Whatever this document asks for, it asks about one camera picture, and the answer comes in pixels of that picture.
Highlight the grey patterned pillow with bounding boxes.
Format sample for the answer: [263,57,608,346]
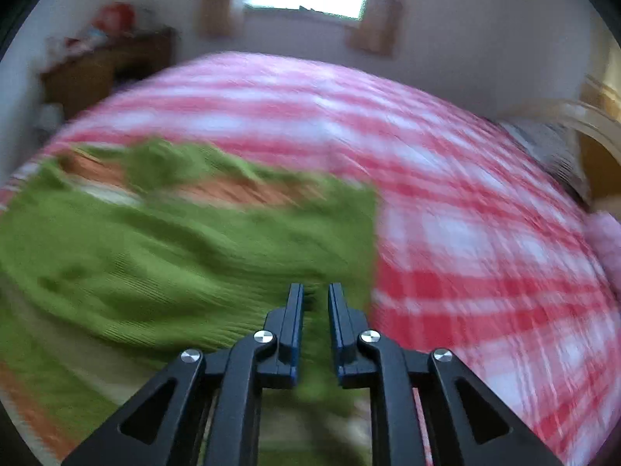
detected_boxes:
[500,119,590,205]

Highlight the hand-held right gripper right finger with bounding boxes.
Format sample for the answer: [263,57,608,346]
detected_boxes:
[328,282,566,466]

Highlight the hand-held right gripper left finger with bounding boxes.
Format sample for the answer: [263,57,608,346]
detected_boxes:
[61,282,305,466]

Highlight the red plaid blanket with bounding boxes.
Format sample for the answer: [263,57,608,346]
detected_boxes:
[0,52,621,466]

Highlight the beige wooden headboard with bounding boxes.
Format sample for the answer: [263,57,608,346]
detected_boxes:
[558,75,621,209]

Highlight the brown wooden desk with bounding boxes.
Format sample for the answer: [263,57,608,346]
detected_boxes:
[40,26,175,120]

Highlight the pink fluffy cloth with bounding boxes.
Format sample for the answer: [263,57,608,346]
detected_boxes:
[585,211,621,302]

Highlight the green knit sweater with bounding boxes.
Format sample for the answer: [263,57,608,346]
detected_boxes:
[0,137,380,466]

